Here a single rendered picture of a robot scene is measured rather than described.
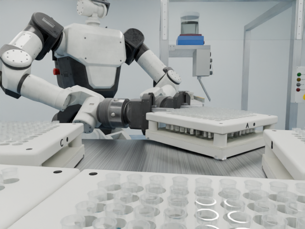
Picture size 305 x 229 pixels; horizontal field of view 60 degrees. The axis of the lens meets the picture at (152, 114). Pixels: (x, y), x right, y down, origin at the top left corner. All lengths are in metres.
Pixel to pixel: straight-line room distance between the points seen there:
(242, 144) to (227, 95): 5.16
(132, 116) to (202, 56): 1.40
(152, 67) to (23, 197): 1.09
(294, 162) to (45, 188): 0.25
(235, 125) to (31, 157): 0.40
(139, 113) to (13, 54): 0.41
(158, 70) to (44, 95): 0.59
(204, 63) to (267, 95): 4.15
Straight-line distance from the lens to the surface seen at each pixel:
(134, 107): 0.75
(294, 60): 2.24
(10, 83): 0.87
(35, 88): 0.84
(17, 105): 5.79
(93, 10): 1.21
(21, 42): 0.99
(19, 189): 0.24
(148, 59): 1.27
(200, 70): 2.08
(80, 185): 0.23
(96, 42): 1.12
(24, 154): 0.36
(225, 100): 5.76
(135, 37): 1.30
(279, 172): 0.43
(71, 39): 1.11
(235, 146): 0.60
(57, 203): 0.20
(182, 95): 0.86
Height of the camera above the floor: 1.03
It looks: 6 degrees down
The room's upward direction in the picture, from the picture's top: straight up
